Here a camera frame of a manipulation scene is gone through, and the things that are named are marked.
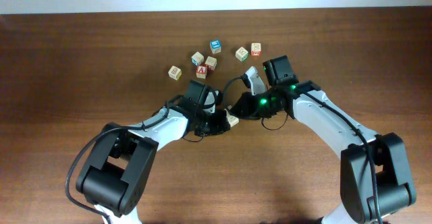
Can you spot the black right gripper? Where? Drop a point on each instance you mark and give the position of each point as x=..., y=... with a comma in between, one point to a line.
x=243, y=104

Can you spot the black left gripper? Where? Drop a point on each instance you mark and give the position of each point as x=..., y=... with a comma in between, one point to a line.
x=217, y=125

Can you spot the red letter I block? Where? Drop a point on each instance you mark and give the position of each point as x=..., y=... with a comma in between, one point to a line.
x=232, y=120

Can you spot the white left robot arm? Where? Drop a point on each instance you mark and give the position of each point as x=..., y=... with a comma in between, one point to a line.
x=114, y=175

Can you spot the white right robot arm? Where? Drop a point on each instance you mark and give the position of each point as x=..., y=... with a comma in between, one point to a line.
x=375, y=175

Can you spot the red letter A block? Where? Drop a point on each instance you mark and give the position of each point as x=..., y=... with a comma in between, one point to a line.
x=201, y=71

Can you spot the wooden block red bottom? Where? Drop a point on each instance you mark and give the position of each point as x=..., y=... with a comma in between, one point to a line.
x=256, y=49

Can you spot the wooden block green print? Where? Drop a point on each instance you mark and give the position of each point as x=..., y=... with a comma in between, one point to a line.
x=241, y=54

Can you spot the plain wooden block near left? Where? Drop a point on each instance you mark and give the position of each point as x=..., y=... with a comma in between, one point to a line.
x=175, y=73

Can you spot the wooden block red side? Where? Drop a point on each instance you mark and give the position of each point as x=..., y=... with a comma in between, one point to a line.
x=211, y=63

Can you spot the wooden block blue side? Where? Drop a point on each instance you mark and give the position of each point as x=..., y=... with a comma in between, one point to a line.
x=197, y=58

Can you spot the blue top wooden block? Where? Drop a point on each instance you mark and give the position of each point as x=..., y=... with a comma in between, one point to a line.
x=215, y=46

